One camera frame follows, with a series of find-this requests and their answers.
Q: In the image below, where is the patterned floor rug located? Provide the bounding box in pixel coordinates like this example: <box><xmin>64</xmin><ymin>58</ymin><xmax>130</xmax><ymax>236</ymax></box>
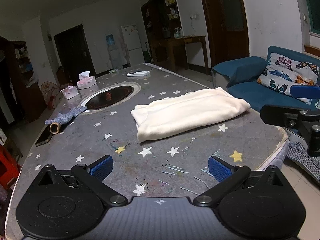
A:
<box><xmin>285</xmin><ymin>130</ymin><xmax>320</xmax><ymax>180</ymax></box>

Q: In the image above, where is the polka dot play tent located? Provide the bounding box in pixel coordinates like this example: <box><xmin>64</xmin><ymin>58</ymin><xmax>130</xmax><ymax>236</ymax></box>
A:
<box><xmin>40</xmin><ymin>81</ymin><xmax>68</xmax><ymax>110</ymax></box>

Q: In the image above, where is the red plastic stool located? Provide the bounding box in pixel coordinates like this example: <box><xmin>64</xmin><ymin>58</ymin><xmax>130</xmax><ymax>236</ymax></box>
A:
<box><xmin>0</xmin><ymin>145</ymin><xmax>20</xmax><ymax>190</ymax></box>

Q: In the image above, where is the cream sweatshirt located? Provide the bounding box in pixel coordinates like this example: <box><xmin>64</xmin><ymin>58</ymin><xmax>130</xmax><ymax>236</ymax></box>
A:
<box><xmin>131</xmin><ymin>87</ymin><xmax>251</xmax><ymax>143</ymax></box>

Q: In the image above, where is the dark entrance door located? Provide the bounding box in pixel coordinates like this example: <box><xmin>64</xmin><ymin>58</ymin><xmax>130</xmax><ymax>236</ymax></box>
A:
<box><xmin>54</xmin><ymin>24</ymin><xmax>97</xmax><ymax>80</ymax></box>

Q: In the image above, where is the blue sofa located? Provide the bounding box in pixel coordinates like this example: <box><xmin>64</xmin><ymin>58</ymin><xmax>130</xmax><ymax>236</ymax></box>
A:
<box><xmin>211</xmin><ymin>45</ymin><xmax>320</xmax><ymax>113</ymax></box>

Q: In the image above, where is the blue knit work glove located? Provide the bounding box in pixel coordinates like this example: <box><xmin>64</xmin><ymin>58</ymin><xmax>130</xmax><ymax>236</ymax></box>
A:
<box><xmin>45</xmin><ymin>106</ymin><xmax>87</xmax><ymax>134</ymax></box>

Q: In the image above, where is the small pink tissue box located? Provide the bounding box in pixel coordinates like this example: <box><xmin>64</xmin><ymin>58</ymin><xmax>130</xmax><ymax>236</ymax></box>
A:
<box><xmin>61</xmin><ymin>85</ymin><xmax>78</xmax><ymax>99</ymax></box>

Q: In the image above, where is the water dispenser with blue bottle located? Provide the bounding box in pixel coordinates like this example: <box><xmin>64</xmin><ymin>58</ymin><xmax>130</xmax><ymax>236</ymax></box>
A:
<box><xmin>105</xmin><ymin>34</ymin><xmax>123</xmax><ymax>70</ymax></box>

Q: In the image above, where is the black smartphone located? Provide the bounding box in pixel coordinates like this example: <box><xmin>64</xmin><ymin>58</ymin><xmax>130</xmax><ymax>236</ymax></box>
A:
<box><xmin>35</xmin><ymin>127</ymin><xmax>53</xmax><ymax>147</ymax></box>

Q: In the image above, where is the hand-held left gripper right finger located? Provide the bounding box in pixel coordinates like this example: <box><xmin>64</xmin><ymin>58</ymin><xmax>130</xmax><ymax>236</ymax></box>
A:
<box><xmin>192</xmin><ymin>156</ymin><xmax>284</xmax><ymax>207</ymax></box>

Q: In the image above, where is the green-framed window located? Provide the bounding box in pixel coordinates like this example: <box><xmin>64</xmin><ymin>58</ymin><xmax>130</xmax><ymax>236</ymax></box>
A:
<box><xmin>301</xmin><ymin>0</ymin><xmax>320</xmax><ymax>34</ymax></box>

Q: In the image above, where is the butterfly print cushion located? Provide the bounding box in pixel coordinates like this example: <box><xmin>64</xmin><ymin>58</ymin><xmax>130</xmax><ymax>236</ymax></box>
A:
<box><xmin>257</xmin><ymin>52</ymin><xmax>320</xmax><ymax>105</ymax></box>

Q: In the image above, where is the white power strip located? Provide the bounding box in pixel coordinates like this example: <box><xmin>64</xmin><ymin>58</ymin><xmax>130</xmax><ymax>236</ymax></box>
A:
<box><xmin>126</xmin><ymin>70</ymin><xmax>150</xmax><ymax>77</ymax></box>

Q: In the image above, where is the white tissue box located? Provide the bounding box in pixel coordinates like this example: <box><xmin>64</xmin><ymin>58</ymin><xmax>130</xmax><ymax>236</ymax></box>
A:
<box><xmin>76</xmin><ymin>70</ymin><xmax>97</xmax><ymax>89</ymax></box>

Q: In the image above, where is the dark wooden side table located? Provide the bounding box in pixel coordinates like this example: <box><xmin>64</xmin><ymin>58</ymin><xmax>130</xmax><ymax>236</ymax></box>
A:
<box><xmin>152</xmin><ymin>35</ymin><xmax>210</xmax><ymax>75</ymax></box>

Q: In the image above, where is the dark wooden interior door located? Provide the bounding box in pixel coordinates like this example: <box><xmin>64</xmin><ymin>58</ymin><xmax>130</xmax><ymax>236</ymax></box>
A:
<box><xmin>197</xmin><ymin>0</ymin><xmax>250</xmax><ymax>75</ymax></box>

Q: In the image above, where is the white refrigerator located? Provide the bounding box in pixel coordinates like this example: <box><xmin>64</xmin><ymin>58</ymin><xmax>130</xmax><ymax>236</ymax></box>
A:
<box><xmin>121</xmin><ymin>24</ymin><xmax>143</xmax><ymax>67</ymax></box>

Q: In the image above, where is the grey star print tablecloth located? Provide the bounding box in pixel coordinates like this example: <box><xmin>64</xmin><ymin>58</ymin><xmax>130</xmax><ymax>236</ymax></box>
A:
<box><xmin>5</xmin><ymin>62</ymin><xmax>290</xmax><ymax>240</ymax></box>

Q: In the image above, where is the dark wooden shelf cabinet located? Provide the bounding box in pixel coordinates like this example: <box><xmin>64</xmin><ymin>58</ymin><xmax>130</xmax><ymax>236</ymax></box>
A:
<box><xmin>0</xmin><ymin>36</ymin><xmax>47</xmax><ymax>123</ymax></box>

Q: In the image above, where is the tall wooden display cabinet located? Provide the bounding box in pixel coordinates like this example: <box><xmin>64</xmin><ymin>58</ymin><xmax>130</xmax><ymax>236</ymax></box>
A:
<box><xmin>141</xmin><ymin>0</ymin><xmax>187</xmax><ymax>65</ymax></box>

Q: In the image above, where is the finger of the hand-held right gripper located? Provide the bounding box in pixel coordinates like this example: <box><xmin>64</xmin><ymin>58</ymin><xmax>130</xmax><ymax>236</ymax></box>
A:
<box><xmin>290</xmin><ymin>84</ymin><xmax>320</xmax><ymax>100</ymax></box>
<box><xmin>260</xmin><ymin>104</ymin><xmax>308</xmax><ymax>133</ymax></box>

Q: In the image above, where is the round built-in induction cooktop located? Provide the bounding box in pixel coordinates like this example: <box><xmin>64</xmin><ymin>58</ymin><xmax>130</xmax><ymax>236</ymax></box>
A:
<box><xmin>79</xmin><ymin>81</ymin><xmax>141</xmax><ymax>114</ymax></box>

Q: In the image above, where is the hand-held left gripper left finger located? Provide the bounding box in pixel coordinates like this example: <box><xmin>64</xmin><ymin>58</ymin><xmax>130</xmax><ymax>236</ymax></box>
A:
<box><xmin>37</xmin><ymin>155</ymin><xmax>128</xmax><ymax>207</ymax></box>

